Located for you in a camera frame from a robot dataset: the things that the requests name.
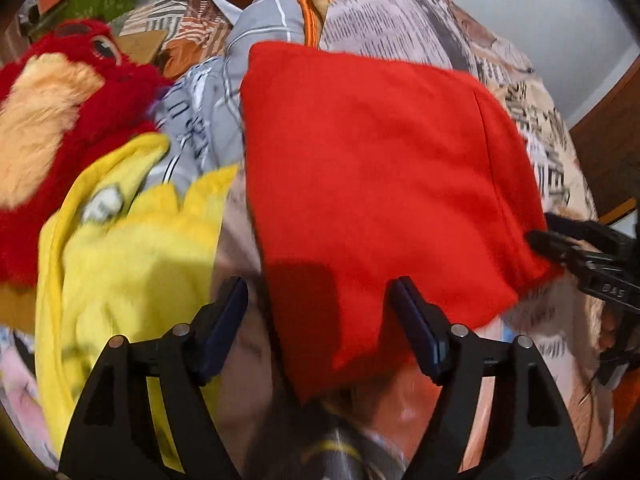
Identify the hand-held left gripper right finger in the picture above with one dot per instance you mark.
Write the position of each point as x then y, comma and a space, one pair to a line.
420, 325

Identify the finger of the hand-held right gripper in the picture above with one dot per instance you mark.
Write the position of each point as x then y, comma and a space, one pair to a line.
570, 224
547, 246

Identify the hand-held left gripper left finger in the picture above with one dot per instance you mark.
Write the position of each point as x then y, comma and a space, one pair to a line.
225, 320

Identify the red fleece jacket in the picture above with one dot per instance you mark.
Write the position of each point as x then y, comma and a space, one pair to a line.
375, 160

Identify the person's right hand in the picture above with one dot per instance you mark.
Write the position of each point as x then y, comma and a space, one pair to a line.
608, 332

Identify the wooden furniture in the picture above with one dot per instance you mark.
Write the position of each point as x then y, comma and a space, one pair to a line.
610, 150

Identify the yellow plush toy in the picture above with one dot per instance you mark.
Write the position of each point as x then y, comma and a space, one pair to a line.
125, 260

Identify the dark cloth with yellow stripe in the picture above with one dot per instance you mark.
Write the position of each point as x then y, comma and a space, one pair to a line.
320, 450

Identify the red parrot plush toy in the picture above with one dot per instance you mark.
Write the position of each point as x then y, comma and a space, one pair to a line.
125, 90

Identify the printed blanket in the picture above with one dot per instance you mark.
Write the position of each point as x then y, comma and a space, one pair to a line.
400, 10

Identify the brown striped printed pillow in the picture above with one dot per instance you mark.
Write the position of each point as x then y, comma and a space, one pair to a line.
190, 25

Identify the grey striped pillow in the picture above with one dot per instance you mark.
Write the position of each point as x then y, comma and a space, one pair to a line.
260, 15

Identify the green cloth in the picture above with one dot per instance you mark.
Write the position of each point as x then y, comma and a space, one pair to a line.
100, 2

